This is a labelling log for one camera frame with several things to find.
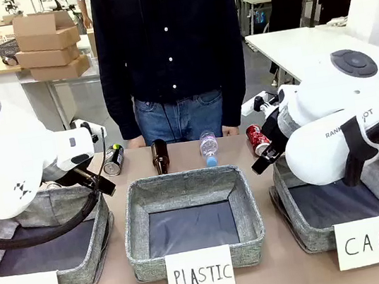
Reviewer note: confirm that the person blue jeans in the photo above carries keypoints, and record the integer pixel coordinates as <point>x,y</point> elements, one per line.
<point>179,118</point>

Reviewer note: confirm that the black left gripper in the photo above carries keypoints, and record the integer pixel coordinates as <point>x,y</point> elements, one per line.
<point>103,187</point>

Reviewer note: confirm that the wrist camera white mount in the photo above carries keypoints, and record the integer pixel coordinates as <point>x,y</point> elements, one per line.
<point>258,101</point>
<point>83,126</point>

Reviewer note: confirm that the crushed red soda can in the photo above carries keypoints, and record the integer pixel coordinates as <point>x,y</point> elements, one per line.
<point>256,137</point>

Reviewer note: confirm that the white plastic crate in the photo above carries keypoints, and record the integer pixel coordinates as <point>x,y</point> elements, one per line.
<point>0,34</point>

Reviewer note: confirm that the person dark navy shirt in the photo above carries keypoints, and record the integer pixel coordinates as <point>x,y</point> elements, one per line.
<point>168,45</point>

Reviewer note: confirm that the person right hand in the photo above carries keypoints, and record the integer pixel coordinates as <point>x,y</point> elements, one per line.
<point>137,142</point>

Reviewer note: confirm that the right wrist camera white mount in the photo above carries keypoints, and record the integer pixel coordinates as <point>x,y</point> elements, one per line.
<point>258,101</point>

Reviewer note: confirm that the grey fabric basket bottle label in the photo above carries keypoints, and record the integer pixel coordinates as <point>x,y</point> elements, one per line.
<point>86,264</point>

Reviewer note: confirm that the white paper sign PLASTIC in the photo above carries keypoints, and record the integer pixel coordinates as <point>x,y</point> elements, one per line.
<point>201,277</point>

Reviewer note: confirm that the person left hand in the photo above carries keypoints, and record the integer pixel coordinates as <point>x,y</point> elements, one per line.
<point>230,131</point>

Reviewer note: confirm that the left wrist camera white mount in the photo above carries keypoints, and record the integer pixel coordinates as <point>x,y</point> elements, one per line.
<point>83,126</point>

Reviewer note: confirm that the brown glass bottle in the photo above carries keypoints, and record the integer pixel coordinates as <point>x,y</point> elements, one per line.
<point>160,155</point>

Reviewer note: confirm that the grey fabric basket plastic label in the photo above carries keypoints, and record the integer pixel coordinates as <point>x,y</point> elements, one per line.
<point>185,185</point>

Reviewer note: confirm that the open cardboard box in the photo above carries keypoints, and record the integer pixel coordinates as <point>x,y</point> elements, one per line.
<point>46,33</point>

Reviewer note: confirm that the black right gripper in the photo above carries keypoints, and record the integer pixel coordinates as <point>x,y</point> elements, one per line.
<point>274,133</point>

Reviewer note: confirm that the closed flat cardboard box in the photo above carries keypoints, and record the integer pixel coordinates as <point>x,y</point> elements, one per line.
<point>59,71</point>
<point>46,58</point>

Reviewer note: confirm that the small water bottle blue cap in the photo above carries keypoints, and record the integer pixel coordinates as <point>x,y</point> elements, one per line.
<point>208,146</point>

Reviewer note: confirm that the white paper sign CAN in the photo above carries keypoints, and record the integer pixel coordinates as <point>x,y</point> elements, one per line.
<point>366,242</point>

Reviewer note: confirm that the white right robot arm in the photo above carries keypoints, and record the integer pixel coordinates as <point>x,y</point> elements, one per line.
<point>320,158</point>

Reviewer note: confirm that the black mesh basket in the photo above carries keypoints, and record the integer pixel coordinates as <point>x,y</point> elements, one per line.
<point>8,51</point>

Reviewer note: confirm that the black drink can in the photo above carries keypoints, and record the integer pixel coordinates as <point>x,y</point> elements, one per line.
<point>114,160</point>

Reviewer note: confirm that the white table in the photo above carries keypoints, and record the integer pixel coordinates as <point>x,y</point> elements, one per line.
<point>303,46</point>

